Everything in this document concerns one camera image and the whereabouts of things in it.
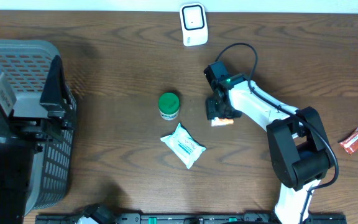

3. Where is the orange snack packet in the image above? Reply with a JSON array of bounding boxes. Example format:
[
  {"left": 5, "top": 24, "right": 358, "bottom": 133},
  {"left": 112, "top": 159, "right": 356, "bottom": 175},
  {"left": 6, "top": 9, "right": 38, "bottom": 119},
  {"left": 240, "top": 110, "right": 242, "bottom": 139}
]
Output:
[{"left": 211, "top": 117, "right": 234, "bottom": 127}]

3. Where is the green lid jar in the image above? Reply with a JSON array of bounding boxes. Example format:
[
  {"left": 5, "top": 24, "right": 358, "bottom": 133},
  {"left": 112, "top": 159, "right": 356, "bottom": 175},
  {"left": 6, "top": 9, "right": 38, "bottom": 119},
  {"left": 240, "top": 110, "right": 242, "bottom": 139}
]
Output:
[{"left": 158, "top": 92, "right": 180, "bottom": 121}]

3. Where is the white teal wipes pack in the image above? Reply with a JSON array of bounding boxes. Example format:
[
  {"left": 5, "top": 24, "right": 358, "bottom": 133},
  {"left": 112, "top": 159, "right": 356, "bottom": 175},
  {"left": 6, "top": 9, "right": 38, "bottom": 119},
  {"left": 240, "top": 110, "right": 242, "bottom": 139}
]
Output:
[{"left": 160, "top": 123, "right": 206, "bottom": 169}]

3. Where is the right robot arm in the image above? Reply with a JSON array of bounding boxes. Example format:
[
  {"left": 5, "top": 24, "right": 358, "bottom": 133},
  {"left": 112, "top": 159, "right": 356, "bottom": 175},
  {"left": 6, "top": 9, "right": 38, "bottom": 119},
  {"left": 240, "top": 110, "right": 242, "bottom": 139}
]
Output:
[{"left": 204, "top": 61, "right": 339, "bottom": 223}]

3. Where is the white barcode scanner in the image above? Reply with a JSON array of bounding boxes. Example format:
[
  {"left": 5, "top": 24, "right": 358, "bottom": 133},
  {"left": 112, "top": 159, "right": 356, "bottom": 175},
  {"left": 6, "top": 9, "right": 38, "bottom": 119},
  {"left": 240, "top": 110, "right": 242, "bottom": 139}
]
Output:
[{"left": 179, "top": 2, "right": 208, "bottom": 47}]

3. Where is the grey plastic basket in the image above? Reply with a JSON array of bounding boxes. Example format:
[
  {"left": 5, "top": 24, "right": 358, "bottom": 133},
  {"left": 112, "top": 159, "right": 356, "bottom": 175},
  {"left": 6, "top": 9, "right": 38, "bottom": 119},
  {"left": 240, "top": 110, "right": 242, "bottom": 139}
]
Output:
[{"left": 0, "top": 39, "right": 78, "bottom": 217}]

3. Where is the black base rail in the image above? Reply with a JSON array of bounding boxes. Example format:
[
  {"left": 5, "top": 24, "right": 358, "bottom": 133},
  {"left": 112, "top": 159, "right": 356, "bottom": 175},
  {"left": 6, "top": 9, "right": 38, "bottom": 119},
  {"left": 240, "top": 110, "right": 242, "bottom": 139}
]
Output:
[{"left": 35, "top": 203, "right": 348, "bottom": 224}]

